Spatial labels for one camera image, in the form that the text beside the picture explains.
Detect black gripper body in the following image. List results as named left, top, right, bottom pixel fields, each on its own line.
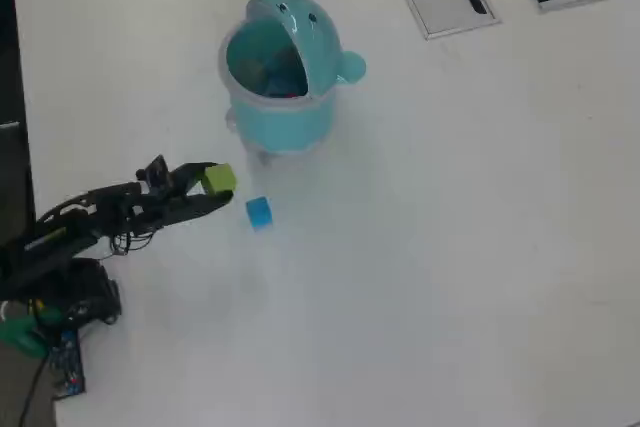
left=134, top=181, right=177, bottom=231

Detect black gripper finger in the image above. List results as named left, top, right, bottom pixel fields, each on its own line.
left=164, top=190, right=236, bottom=226
left=172, top=162, right=220, bottom=196

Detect green cube block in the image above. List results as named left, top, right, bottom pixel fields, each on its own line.
left=202, top=163, right=237, bottom=196

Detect blue cube block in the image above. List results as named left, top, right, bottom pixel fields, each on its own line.
left=245, top=195, right=274, bottom=231

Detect teal whale-shaped bin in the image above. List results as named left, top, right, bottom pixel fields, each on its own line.
left=217, top=0, right=368, bottom=164

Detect grey-green box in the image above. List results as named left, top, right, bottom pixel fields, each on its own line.
left=233, top=57, right=267, bottom=89

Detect dark grey cabinet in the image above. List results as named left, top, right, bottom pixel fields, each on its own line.
left=0, top=121, right=34, bottom=248

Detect blue circuit board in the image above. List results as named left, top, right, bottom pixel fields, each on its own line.
left=47, top=329, right=86, bottom=401

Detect green table clamp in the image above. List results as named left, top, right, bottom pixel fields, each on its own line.
left=0, top=309, right=64, bottom=358

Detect small wrist camera board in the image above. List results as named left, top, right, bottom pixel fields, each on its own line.
left=135, top=154, right=171, bottom=193

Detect thin black servo wires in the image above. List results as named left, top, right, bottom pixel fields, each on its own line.
left=108, top=226, right=154, bottom=257

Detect black power cable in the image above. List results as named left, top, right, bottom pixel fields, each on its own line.
left=17, top=356, right=51, bottom=427

